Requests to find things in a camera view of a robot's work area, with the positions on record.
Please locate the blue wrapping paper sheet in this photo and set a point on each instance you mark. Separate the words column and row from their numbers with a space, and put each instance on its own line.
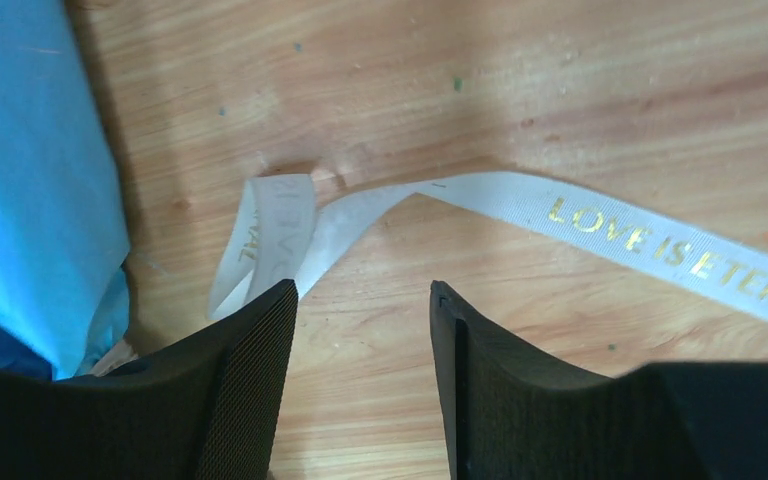
column 64, row 301

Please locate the beige ribbon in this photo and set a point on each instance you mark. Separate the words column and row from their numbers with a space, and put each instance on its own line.
column 280, row 232

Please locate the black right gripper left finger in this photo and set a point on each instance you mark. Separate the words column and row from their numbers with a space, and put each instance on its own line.
column 205, row 407

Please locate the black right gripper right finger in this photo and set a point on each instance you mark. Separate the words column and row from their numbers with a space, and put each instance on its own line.
column 513, row 411

